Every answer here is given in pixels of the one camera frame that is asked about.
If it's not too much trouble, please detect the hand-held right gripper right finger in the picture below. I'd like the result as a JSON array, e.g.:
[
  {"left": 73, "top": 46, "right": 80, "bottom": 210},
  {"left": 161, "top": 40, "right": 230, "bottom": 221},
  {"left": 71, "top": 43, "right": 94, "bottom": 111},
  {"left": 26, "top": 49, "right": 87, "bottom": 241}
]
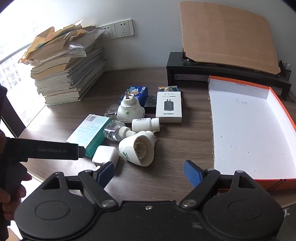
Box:
[{"left": 178, "top": 160, "right": 257, "bottom": 209}]

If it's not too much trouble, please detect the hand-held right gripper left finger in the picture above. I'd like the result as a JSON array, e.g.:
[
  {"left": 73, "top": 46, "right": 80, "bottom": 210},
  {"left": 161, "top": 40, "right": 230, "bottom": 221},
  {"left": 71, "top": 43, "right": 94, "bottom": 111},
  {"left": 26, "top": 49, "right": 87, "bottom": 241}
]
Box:
[{"left": 42, "top": 161, "right": 118, "bottom": 209}]

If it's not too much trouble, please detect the white power adapter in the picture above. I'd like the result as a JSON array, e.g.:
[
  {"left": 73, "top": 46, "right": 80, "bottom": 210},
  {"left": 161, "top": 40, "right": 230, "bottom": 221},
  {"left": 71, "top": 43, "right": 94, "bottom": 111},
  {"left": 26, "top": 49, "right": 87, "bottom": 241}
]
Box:
[{"left": 92, "top": 145, "right": 119, "bottom": 169}]

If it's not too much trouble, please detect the teal cardboard box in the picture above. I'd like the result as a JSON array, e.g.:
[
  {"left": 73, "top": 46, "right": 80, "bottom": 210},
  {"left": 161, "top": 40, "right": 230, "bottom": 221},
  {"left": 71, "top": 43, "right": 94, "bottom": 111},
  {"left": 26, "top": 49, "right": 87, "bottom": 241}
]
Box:
[{"left": 66, "top": 113, "right": 111, "bottom": 158}]

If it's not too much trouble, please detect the white mosquito repellent heater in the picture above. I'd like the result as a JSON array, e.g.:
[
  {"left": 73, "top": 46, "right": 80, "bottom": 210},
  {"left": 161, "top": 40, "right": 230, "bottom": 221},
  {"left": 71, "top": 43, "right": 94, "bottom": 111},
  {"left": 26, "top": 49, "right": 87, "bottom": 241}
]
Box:
[
  {"left": 118, "top": 130, "right": 155, "bottom": 168},
  {"left": 117, "top": 91, "right": 146, "bottom": 123}
]

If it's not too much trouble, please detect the white pill bottle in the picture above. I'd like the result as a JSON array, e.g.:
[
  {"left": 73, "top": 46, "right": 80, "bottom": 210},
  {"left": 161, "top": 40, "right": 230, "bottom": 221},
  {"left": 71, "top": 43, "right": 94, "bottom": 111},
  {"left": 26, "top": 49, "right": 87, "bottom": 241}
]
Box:
[{"left": 132, "top": 117, "right": 160, "bottom": 132}]

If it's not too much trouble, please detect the orange and white cardboard box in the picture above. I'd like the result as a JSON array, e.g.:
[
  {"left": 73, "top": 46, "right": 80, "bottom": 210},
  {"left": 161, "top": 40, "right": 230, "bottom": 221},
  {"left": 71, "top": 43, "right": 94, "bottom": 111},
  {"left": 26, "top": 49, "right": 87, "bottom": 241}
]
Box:
[{"left": 207, "top": 75, "right": 296, "bottom": 192}]

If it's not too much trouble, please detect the white charger box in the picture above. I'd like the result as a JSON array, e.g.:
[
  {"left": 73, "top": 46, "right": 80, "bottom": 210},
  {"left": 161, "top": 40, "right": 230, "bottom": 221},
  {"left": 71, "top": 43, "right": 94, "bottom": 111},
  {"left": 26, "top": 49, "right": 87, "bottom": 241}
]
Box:
[{"left": 155, "top": 91, "right": 183, "bottom": 123}]

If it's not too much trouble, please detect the black plug charger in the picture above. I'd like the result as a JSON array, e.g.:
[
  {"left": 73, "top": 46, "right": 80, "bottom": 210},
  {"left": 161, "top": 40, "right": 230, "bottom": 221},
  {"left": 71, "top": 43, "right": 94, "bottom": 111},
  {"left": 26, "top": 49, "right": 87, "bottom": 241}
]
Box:
[{"left": 144, "top": 96, "right": 158, "bottom": 114}]

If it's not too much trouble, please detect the blue cartoon card box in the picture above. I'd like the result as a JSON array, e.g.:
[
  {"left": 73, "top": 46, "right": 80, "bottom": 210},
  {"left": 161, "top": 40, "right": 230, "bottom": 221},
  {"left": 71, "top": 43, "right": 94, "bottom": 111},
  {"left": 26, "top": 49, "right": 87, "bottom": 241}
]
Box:
[{"left": 119, "top": 85, "right": 148, "bottom": 107}]

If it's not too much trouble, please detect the red tiger playing card box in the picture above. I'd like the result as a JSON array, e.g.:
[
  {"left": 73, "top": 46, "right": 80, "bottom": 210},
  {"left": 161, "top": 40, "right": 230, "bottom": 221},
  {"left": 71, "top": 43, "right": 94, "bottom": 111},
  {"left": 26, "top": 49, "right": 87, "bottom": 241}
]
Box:
[{"left": 158, "top": 86, "right": 184, "bottom": 102}]

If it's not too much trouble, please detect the person's left hand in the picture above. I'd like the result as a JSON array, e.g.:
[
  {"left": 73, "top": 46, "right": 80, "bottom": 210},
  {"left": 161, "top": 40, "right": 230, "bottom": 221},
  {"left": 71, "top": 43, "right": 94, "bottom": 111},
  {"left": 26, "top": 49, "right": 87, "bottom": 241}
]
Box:
[{"left": 0, "top": 173, "right": 33, "bottom": 230}]

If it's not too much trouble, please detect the stack of books and papers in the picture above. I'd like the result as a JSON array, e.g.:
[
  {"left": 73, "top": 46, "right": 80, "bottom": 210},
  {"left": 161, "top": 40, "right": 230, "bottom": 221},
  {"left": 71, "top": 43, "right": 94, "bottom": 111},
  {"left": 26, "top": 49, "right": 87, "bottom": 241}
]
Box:
[{"left": 18, "top": 20, "right": 107, "bottom": 106}]

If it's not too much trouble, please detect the black monitor riser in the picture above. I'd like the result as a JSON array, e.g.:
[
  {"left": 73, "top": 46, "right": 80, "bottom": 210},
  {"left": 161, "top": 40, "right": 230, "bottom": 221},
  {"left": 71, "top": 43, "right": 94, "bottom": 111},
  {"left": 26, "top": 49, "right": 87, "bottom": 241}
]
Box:
[{"left": 166, "top": 51, "right": 292, "bottom": 101}]

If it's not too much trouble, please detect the black mesh pen holder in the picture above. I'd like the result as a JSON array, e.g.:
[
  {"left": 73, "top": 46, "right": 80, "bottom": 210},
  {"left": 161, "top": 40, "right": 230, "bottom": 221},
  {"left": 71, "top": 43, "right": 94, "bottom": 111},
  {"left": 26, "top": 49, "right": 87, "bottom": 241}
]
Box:
[{"left": 279, "top": 60, "right": 291, "bottom": 80}]

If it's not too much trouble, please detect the wooden reading board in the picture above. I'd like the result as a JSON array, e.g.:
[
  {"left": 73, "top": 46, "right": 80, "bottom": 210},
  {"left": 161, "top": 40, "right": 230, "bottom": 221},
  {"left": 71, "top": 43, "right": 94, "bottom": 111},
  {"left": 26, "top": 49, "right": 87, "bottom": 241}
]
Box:
[{"left": 179, "top": 1, "right": 281, "bottom": 75}]

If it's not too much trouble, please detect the white wall socket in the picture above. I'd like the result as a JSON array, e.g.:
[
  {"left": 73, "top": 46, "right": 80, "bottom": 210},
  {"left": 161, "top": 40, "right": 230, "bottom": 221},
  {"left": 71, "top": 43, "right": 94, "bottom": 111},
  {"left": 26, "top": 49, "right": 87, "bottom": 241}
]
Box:
[
  {"left": 114, "top": 19, "right": 135, "bottom": 38},
  {"left": 99, "top": 23, "right": 116, "bottom": 39}
]

